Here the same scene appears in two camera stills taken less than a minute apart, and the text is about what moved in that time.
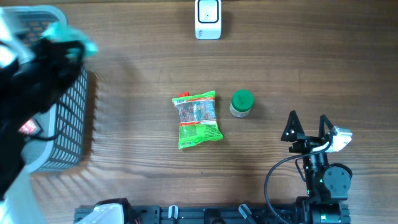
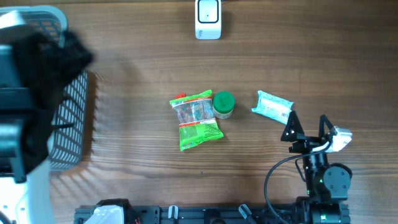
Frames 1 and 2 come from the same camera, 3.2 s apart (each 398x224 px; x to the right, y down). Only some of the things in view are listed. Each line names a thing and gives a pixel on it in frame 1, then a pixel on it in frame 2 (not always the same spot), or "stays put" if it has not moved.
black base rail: (266, 214) stays put
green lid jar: (242, 102) → (224, 103)
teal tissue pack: (58, 32) → (272, 107)
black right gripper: (306, 142) stays put
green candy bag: (197, 115) stays put
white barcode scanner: (208, 19) stays put
